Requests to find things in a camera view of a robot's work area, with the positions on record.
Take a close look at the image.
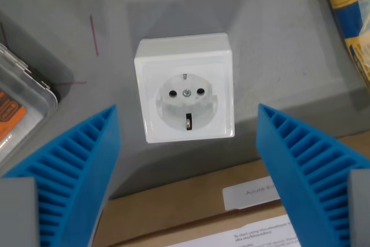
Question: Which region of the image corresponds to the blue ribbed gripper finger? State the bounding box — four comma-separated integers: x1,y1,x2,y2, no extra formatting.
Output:
0,104,121,247
256,104,370,247

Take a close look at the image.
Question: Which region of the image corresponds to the clear plastic case orange label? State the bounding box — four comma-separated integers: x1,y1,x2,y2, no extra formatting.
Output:
0,43,58,173

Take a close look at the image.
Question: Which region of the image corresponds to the brown cardboard Azure Kinect box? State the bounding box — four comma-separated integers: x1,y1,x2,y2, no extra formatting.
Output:
89,130,370,247

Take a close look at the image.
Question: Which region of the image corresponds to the yellow and blue package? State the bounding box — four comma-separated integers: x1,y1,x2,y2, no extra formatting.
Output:
317,0,370,89

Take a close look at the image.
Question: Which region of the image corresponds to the white wall socket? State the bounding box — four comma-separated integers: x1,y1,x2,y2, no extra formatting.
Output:
134,32,236,144

